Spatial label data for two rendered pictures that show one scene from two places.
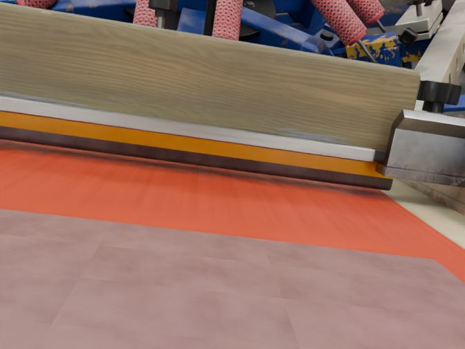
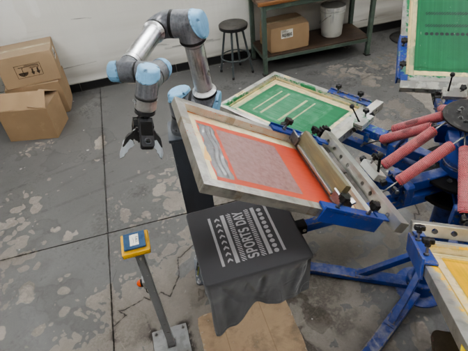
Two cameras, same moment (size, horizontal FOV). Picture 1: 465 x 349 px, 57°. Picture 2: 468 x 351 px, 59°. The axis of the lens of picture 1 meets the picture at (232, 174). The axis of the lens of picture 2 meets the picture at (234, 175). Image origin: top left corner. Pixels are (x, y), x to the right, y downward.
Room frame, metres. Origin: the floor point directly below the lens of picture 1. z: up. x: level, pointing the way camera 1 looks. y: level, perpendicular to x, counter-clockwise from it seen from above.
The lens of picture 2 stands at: (-0.18, -1.26, 2.39)
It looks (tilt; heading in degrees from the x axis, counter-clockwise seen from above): 40 degrees down; 87
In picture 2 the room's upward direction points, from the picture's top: 6 degrees counter-clockwise
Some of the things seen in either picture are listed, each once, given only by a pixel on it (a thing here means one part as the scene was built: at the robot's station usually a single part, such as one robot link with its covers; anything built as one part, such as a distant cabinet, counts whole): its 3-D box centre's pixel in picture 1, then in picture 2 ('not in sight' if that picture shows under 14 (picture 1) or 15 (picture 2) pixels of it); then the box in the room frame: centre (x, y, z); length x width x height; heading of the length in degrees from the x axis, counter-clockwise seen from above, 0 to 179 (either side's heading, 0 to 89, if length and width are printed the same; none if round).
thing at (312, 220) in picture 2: not in sight; (342, 215); (0.41, 0.09, 0.89); 1.24 x 0.06 x 0.06; 8
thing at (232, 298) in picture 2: not in sight; (262, 296); (-0.04, -0.18, 0.74); 0.46 x 0.04 x 0.42; 8
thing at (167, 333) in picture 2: not in sight; (155, 299); (-0.59, 0.07, 0.48); 0.22 x 0.22 x 0.96; 8
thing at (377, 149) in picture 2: not in sight; (349, 140); (0.65, 0.67, 0.90); 1.24 x 0.06 x 0.06; 128
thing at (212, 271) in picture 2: not in sight; (246, 233); (-0.08, 0.02, 0.95); 0.48 x 0.44 x 0.01; 8
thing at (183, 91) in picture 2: not in sight; (181, 100); (-0.29, 0.58, 1.37); 0.13 x 0.12 x 0.14; 161
